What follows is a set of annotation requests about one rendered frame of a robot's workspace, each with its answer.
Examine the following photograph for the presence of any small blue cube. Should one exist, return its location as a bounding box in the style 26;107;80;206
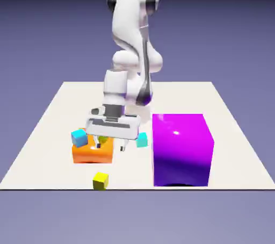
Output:
71;129;89;148

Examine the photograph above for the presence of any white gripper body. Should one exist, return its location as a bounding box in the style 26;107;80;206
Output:
85;113;141;141

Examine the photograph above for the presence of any small yellow cube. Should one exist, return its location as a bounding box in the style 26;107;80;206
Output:
92;171;110;191

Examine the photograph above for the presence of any large magenta box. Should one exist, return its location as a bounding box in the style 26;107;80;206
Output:
151;113;215;188

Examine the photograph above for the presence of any small cyan cube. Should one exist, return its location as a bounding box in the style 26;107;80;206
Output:
135;132;148;148

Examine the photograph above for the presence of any large orange box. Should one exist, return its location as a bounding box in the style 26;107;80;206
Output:
71;128;114;164

